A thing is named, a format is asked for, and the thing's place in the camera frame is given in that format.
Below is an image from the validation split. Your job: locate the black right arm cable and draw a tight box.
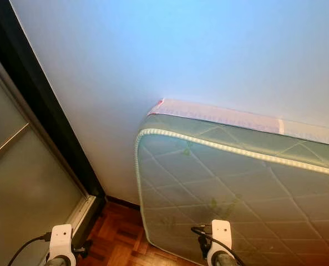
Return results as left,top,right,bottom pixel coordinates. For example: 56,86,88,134
191,225,245,266

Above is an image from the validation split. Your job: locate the dark wooden skirting board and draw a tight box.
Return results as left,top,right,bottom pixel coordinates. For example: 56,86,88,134
104,195,141,211

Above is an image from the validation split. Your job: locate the green quilted mattress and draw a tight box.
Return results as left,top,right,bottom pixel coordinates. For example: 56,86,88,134
135,98,329,266

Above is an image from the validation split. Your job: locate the black door frame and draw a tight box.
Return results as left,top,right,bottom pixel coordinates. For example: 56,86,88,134
0,0,107,222

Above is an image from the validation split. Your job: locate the frosted glass sliding door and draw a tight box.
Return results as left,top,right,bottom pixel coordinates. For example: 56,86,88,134
0,47,98,266

